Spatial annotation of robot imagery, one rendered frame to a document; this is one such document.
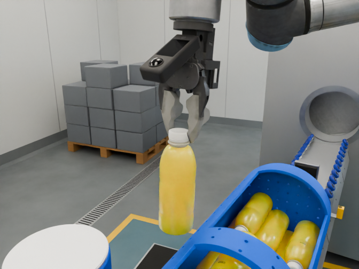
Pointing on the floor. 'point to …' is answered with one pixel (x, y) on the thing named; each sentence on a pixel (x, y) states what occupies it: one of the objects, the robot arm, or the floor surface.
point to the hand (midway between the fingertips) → (179, 134)
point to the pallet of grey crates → (114, 111)
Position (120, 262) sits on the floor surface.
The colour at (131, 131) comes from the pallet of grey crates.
